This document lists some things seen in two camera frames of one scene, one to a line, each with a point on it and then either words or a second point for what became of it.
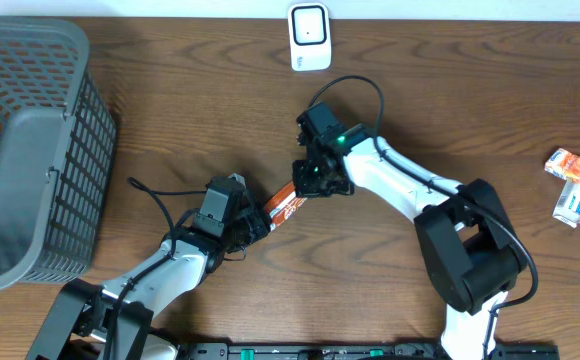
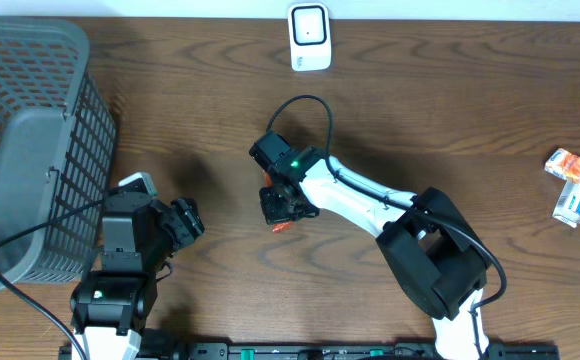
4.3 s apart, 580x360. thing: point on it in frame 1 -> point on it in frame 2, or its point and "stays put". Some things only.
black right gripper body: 310,177 -> 276,207
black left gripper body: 246,226 -> 181,225
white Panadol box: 577,198 stays put
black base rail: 363,350 stays put
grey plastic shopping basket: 43,149 stays put
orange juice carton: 567,165 stays put
